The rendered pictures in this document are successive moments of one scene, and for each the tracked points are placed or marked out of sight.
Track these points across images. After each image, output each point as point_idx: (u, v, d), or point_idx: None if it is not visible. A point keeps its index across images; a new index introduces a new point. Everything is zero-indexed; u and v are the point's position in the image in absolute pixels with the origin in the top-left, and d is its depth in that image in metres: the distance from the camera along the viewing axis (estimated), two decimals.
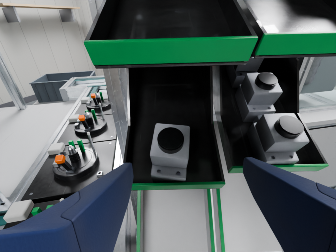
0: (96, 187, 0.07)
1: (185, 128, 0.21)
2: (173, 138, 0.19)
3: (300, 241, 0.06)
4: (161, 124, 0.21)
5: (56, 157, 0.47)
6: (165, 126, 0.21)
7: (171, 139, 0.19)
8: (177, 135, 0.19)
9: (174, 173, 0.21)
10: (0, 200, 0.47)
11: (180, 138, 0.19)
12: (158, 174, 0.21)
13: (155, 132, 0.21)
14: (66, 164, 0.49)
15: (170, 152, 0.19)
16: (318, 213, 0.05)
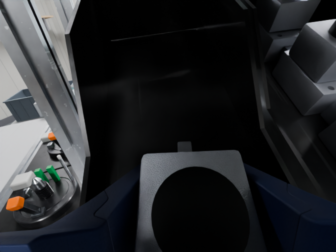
0: (121, 186, 0.07)
1: (229, 157, 0.07)
2: (209, 212, 0.05)
3: (270, 241, 0.06)
4: (157, 156, 0.07)
5: (8, 201, 0.32)
6: (170, 159, 0.07)
7: (201, 218, 0.05)
8: (222, 199, 0.05)
9: None
10: None
11: (234, 210, 0.05)
12: None
13: (143, 185, 0.07)
14: (27, 207, 0.34)
15: None
16: (284, 214, 0.05)
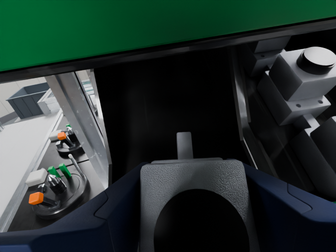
0: (121, 186, 0.07)
1: (231, 170, 0.07)
2: (211, 240, 0.05)
3: (270, 241, 0.06)
4: (157, 169, 0.07)
5: (30, 196, 0.36)
6: (171, 172, 0.07)
7: (203, 246, 0.05)
8: (224, 226, 0.05)
9: None
10: None
11: (235, 238, 0.05)
12: None
13: (144, 201, 0.07)
14: (46, 201, 0.39)
15: None
16: (284, 214, 0.05)
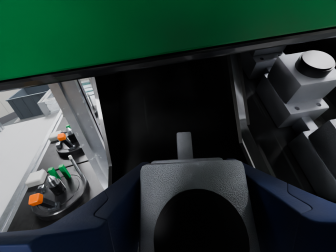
0: (121, 186, 0.07)
1: (231, 170, 0.07)
2: (211, 240, 0.05)
3: (270, 241, 0.06)
4: (157, 169, 0.07)
5: (29, 197, 0.36)
6: (171, 172, 0.07)
7: (203, 246, 0.05)
8: (224, 226, 0.05)
9: None
10: None
11: (235, 238, 0.05)
12: None
13: (144, 201, 0.07)
14: (45, 202, 0.39)
15: None
16: (284, 214, 0.05)
